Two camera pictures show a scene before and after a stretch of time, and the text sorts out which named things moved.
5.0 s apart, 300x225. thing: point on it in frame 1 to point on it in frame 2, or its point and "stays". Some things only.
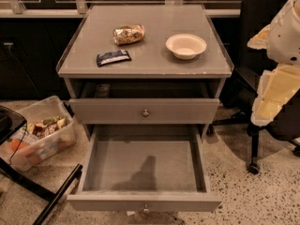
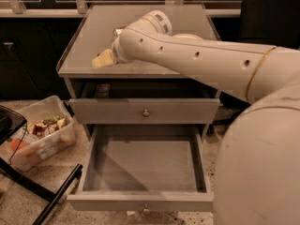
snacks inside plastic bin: x=39 y=138 stays
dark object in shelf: x=102 y=90 stays
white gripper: x=285 y=37 to x=116 y=51
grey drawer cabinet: x=145 y=81 stays
